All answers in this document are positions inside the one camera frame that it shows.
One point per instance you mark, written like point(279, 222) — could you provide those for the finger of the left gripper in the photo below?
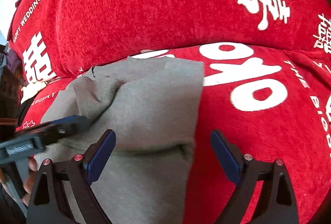
point(66, 126)
point(47, 136)

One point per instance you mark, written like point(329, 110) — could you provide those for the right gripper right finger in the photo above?
point(276, 202)

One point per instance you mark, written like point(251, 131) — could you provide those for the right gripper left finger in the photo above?
point(59, 185)

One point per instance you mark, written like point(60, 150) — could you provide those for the grey knit sweater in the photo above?
point(152, 106)

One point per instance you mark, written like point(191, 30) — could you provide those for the grey clothes pile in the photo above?
point(12, 82)

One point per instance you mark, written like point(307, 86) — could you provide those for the person's left hand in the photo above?
point(28, 183)

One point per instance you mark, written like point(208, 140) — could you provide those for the black garment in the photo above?
point(22, 110)

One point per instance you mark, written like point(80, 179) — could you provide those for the cream white garment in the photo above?
point(32, 89)

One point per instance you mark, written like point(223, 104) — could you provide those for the red wedding pillow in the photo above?
point(61, 38)

